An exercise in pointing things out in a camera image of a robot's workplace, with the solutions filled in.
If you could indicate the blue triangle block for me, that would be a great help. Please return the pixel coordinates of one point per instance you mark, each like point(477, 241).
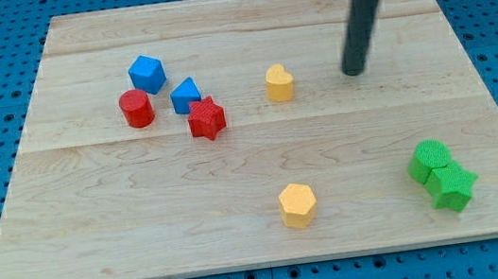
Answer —
point(185, 93)

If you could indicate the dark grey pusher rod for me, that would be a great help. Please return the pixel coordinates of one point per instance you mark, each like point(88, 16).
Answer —
point(361, 20)

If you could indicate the wooden board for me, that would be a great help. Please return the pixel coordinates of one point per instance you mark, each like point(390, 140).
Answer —
point(91, 197)

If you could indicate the green star block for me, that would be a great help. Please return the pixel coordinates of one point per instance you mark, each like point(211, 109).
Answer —
point(450, 186)

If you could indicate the red cylinder block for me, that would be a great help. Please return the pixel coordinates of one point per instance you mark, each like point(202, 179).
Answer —
point(136, 108)

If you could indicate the blue cube block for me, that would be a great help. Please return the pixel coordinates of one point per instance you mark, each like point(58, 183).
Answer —
point(147, 74)

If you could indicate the green cylinder block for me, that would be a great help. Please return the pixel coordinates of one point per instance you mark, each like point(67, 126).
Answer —
point(428, 155)

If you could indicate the red star block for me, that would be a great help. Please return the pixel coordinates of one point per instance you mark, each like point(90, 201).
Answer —
point(206, 118)

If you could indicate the yellow heart block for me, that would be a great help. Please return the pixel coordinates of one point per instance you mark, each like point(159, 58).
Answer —
point(279, 83)

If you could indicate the yellow hexagon block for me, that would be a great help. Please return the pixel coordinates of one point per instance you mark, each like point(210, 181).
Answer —
point(298, 205)

